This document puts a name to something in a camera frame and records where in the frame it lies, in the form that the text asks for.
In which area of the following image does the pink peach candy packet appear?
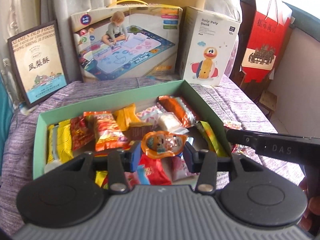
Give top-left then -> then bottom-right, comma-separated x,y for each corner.
125,165 -> 150,189

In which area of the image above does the yellow-green candy bar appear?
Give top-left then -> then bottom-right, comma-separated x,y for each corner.
95,171 -> 108,190

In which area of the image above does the pink sparkly snack packet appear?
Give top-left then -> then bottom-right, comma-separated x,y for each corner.
171,157 -> 197,181

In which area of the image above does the orange fries snack bag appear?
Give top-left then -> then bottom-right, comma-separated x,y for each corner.
83,111 -> 128,152

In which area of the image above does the green-yellow snack bar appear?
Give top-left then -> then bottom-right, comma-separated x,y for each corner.
196,121 -> 229,157

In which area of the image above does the brown gold candy packet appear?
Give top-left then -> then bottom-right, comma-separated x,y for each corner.
128,121 -> 153,140

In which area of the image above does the red small snack packet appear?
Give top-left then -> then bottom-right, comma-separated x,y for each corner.
137,154 -> 171,185

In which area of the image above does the orange jelly cup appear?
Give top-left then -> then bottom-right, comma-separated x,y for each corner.
141,131 -> 188,159

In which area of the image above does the golden yellow pastry packet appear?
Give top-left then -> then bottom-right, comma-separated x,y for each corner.
113,103 -> 140,132

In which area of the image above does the dark red foil candy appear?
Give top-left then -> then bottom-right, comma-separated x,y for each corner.
70,115 -> 95,151

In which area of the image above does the clear rice cake packet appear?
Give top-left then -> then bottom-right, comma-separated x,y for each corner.
158,112 -> 189,134

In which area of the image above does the pink patterned snack packet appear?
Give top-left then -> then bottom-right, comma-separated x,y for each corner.
136,106 -> 164,125

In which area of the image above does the yellow wafer bar packet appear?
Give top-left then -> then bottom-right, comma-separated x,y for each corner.
44,119 -> 73,173

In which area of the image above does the orange foil snack packet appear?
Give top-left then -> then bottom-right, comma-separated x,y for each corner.
157,95 -> 200,128

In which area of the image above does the blue cracker packet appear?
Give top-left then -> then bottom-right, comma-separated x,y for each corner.
186,137 -> 201,147

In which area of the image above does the person's right hand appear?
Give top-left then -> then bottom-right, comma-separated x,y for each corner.
297,178 -> 320,233

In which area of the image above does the mint green cardboard tray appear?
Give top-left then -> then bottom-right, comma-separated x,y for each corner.
32,77 -> 231,179

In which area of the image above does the white roly-poly duck box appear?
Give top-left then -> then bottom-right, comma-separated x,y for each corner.
178,7 -> 240,86

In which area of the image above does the water doodle mat box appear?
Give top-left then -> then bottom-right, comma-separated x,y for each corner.
70,0 -> 183,82

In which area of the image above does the teal and white bag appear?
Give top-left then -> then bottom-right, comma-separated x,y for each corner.
0,78 -> 13,170

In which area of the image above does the brown pineapple cake box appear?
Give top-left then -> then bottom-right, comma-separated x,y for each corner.
7,21 -> 69,108

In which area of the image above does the red gift bag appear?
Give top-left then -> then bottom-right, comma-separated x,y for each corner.
241,0 -> 292,83

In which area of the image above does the white lace curtain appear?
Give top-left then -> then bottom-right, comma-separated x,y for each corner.
1,0 -> 116,82

